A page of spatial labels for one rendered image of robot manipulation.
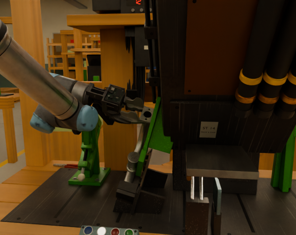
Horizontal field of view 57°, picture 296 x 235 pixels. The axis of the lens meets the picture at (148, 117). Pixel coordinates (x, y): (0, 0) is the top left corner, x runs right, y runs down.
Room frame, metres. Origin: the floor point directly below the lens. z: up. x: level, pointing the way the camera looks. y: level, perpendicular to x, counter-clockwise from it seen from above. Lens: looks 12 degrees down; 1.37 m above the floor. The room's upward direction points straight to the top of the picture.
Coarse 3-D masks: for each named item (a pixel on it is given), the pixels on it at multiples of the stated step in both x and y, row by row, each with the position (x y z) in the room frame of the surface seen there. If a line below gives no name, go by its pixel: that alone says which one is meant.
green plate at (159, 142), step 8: (160, 104) 0.78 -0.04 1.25; (160, 112) 0.78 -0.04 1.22; (152, 120) 0.77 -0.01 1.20; (160, 120) 0.78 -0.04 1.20; (152, 128) 0.77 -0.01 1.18; (160, 128) 0.78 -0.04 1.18; (152, 136) 0.78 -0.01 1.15; (160, 136) 0.78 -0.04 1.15; (144, 144) 0.77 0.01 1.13; (152, 144) 0.78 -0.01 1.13; (160, 144) 0.78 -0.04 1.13; (168, 144) 0.78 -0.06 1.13; (168, 152) 0.78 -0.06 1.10
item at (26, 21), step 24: (24, 0) 1.21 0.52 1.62; (24, 24) 1.22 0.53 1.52; (24, 48) 1.22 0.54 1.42; (120, 48) 1.16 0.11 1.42; (120, 72) 1.16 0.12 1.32; (24, 96) 1.22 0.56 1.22; (24, 120) 1.22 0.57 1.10; (24, 144) 1.22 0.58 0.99; (48, 144) 1.27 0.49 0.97; (120, 144) 1.17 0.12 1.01; (120, 168) 1.17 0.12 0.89
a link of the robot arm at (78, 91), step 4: (76, 84) 0.87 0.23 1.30; (80, 84) 0.87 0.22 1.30; (84, 84) 0.87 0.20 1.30; (88, 84) 0.88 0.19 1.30; (76, 88) 0.86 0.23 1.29; (80, 88) 0.86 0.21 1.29; (84, 88) 0.86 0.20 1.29; (72, 92) 0.85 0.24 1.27; (76, 92) 0.85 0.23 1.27; (80, 92) 0.85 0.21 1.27; (84, 92) 0.85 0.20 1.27; (76, 96) 0.85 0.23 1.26; (80, 96) 0.85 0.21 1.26; (84, 96) 0.86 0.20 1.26; (80, 100) 0.85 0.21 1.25
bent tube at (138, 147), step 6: (144, 108) 0.88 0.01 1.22; (150, 108) 0.88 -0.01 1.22; (144, 114) 0.88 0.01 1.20; (150, 114) 0.88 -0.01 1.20; (144, 120) 0.85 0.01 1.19; (150, 120) 0.85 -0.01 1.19; (144, 126) 0.90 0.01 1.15; (144, 132) 0.92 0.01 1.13; (138, 138) 0.93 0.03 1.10; (144, 138) 0.92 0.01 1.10; (138, 144) 0.92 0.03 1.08; (138, 150) 0.91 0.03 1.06; (126, 174) 0.85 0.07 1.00; (132, 174) 0.84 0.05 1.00; (126, 180) 0.82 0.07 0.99; (132, 180) 0.83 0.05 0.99
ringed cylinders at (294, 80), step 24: (264, 0) 0.46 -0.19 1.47; (264, 24) 0.48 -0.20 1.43; (288, 24) 0.48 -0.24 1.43; (264, 48) 0.51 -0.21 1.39; (288, 48) 0.50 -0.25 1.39; (240, 72) 0.57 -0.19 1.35; (264, 72) 0.57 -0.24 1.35; (240, 96) 0.59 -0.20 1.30; (264, 96) 0.58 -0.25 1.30; (288, 96) 0.58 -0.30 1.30
